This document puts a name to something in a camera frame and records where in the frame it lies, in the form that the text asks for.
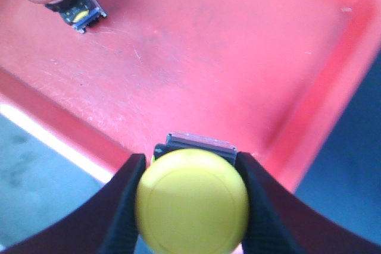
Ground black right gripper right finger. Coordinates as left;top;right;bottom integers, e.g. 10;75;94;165
236;152;380;253

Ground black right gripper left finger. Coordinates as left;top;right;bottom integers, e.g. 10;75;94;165
4;154;146;253

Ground red plastic tray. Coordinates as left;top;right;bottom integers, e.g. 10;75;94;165
1;0;380;191

